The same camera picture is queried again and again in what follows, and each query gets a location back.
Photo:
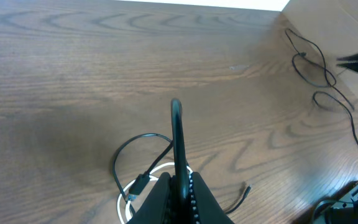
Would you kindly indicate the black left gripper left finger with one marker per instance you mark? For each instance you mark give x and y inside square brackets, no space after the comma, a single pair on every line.
[155,208]

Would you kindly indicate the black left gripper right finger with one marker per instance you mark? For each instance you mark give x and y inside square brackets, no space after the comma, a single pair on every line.
[203,206]

